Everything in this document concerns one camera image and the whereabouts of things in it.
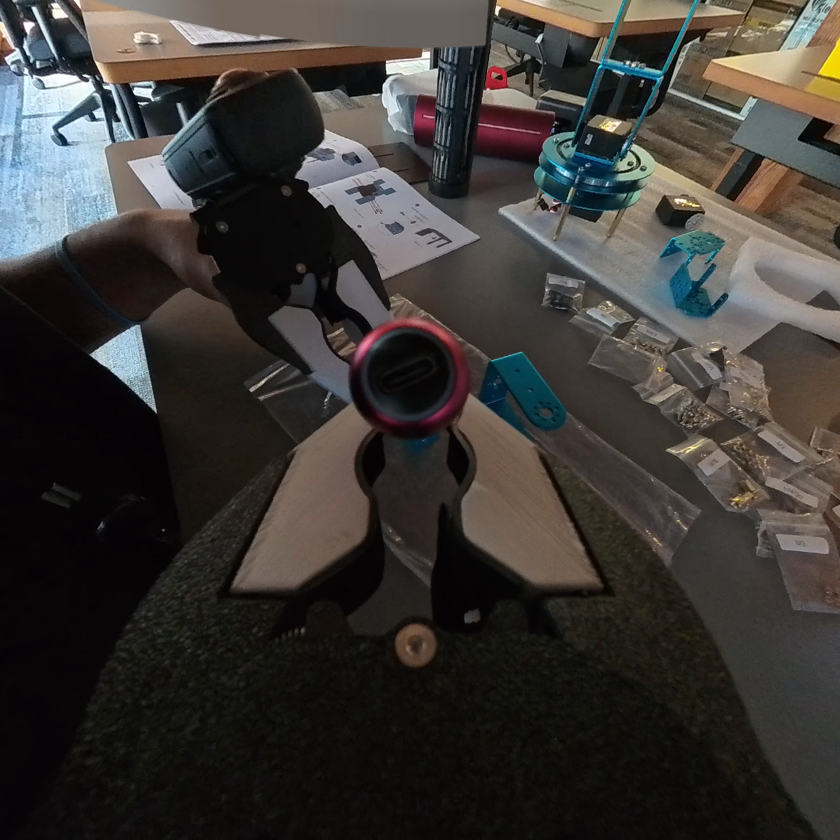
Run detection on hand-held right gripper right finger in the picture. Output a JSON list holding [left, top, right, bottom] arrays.
[[449, 410, 606, 596]]

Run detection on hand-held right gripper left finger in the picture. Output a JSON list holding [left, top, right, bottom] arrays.
[[230, 415, 382, 596]]

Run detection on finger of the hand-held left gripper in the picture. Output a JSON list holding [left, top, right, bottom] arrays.
[[266, 305, 358, 403], [330, 259, 392, 329]]

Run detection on red electric screwdriver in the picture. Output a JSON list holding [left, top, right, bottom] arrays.
[[348, 320, 472, 438]]

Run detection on large blue U bracket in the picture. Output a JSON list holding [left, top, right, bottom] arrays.
[[478, 352, 568, 438]]

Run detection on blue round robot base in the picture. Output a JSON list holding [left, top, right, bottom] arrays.
[[532, 0, 701, 225]]

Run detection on person's left forearm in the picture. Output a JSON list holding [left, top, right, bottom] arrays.
[[0, 220, 152, 355]]

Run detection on dark grey desk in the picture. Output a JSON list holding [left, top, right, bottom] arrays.
[[104, 104, 840, 840]]

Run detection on person's left hand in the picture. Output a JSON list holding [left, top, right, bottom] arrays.
[[125, 209, 232, 317]]

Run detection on clear plastic bag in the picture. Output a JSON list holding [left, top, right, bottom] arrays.
[[245, 294, 703, 632]]

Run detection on white instruction manual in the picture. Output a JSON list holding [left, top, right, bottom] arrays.
[[126, 129, 483, 283]]

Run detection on dark flat tray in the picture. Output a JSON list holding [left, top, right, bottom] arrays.
[[369, 142, 432, 186]]

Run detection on black perforated cylinder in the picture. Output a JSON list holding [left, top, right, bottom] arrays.
[[428, 45, 491, 199]]

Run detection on blue wristband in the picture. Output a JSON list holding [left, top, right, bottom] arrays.
[[54, 234, 143, 325]]

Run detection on white plastic bag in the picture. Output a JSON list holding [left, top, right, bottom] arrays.
[[381, 72, 435, 133]]

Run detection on pile of small screw bags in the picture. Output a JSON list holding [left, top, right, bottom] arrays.
[[540, 271, 840, 616]]

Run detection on white paper sheet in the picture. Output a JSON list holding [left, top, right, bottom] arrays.
[[168, 18, 245, 48]]

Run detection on red cylinder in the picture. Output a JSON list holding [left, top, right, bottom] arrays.
[[412, 92, 559, 161]]

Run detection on person's black clothing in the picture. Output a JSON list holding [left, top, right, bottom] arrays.
[[0, 287, 186, 840]]

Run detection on white foam sheet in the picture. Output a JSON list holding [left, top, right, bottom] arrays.
[[497, 159, 840, 357]]

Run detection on black case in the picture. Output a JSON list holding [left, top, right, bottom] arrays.
[[535, 91, 593, 130]]

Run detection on black office chair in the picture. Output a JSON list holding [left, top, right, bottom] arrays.
[[12, 0, 120, 147]]

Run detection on small black motor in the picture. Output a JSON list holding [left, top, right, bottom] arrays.
[[655, 192, 707, 232]]

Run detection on light wooden table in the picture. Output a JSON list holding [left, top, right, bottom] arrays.
[[494, 0, 747, 73]]

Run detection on wooden table with thick legs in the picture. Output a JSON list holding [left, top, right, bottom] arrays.
[[701, 45, 840, 219]]

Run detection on wooden table with dark frame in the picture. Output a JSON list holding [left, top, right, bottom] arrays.
[[80, 0, 422, 143]]

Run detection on blue perforated bracket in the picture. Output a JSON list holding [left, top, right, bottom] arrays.
[[668, 258, 731, 324]]

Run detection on white foam ring block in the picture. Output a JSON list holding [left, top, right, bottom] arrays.
[[727, 235, 840, 343]]

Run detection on blue flat bracket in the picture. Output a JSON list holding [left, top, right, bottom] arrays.
[[658, 230, 729, 265]]

